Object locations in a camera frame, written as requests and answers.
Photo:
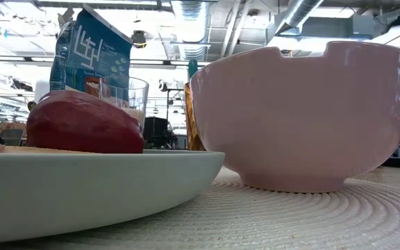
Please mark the toast slice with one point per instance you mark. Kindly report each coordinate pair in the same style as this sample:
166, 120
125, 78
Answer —
30, 150

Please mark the black machine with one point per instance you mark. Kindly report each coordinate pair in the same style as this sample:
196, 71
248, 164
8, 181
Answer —
160, 133

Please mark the white column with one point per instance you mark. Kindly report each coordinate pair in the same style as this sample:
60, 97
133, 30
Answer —
42, 90

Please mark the black ceiling device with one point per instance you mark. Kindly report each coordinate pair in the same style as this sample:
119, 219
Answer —
138, 39

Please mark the round white woven placemat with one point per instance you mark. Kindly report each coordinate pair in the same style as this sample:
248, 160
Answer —
290, 218

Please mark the smooth silver duct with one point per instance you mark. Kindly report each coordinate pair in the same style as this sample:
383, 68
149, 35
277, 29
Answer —
299, 14

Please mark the blue cereal box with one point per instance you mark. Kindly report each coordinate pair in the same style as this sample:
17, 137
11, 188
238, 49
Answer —
92, 45

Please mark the pale blue-grey plate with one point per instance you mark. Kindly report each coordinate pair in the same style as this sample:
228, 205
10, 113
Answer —
82, 191

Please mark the corrugated silver duct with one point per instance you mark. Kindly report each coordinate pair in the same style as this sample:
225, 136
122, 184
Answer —
190, 27

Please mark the red apple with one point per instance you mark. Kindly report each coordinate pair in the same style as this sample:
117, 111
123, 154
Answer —
82, 125

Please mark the clear glass with white filling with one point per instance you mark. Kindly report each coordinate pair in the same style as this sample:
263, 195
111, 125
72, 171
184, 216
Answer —
130, 93

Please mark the cardboard box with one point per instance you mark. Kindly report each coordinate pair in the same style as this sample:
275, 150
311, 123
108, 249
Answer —
12, 130

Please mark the pale pink bowl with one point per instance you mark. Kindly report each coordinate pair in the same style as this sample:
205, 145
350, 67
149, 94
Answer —
300, 121

